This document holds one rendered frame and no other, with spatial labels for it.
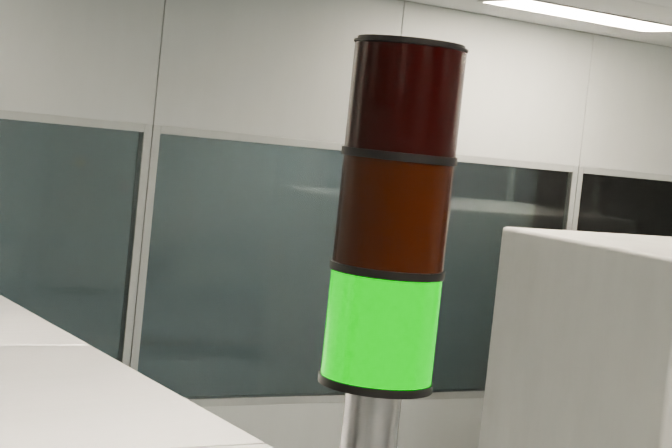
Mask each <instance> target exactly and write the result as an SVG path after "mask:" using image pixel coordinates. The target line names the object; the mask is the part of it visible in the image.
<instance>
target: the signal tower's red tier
mask: <svg viewBox="0 0 672 448"><path fill-rule="evenodd" d="M466 58H467V53H465V52H462V51H458V50H453V49H447V48H440V47H433V46H425V45H416V44H406V43H394V42H379V41H357V42H355V48H354V58H353V68H352V77H351V87H350V96H349V106H348V116H347V125H346V135H345V144H344V146H348V147H355V148H364V149H373V150H382V151H391V152H401V153H410V154H420V155H430V156H441V157H453V158H456V150H457V141H458V132H459V123H460V113H461V104H462V95H463V86H464V77H465V67H466Z"/></svg>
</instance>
